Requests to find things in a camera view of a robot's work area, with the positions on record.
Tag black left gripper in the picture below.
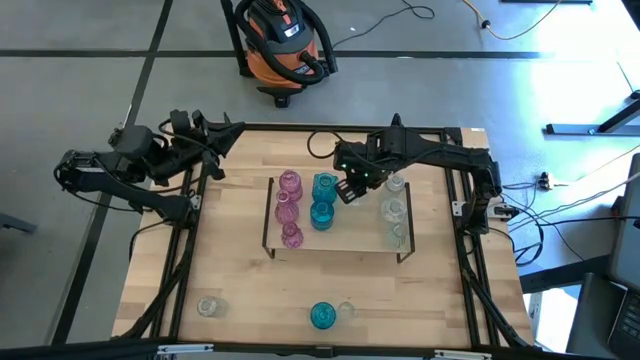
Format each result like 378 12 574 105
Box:
154 109 246 181

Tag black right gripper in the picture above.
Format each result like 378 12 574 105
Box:
333 137 396 205

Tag teal glass vase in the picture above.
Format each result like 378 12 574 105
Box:
311 172 339 204

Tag blue narrow-neck glass vase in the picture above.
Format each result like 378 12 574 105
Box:
309 200 336 232

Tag clear square glass vase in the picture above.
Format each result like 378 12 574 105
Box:
380 197 409 225

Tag pink ribbed glass vase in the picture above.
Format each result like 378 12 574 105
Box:
278 169 304 201

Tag pink spiral-ribbed glass vase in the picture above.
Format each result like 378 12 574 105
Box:
273 189 301 225

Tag pink lobed flared-rim vase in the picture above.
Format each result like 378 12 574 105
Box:
279 222 305 250

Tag wooden shelf black metal legs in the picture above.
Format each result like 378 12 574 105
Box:
261 176 417 265

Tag orange black shop vacuum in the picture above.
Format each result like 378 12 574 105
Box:
233 0 339 109

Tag blue embossed glass vase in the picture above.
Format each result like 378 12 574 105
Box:
309 301 337 331

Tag white power strip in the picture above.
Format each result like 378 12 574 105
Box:
485 203 521 221

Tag grey floor object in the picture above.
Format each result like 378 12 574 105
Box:
0 212 39 235

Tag black desk crossbar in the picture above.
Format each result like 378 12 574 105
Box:
518 253 612 295

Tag black desk foot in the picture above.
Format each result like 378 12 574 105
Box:
544 89 640 136

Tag grey monitor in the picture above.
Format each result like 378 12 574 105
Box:
606 152 640 294

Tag black keyboard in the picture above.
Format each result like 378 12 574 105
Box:
606 291 640 360

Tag black right arm cable loop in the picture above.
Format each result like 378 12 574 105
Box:
306 129 351 161

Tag black aluminium table frame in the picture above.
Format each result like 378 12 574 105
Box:
112 122 534 360

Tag thin black floor cable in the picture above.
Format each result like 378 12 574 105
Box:
332 0 436 50

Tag black cable bundle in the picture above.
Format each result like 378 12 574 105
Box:
499 182 640 266

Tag silver frame bracket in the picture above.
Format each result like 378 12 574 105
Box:
432 348 492 360
157 342 215 356

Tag yellow floor cable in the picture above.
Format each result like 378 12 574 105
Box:
460 0 566 42

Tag white cable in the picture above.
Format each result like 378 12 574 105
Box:
504 169 640 224

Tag beige cable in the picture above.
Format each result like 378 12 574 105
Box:
549 143 640 187

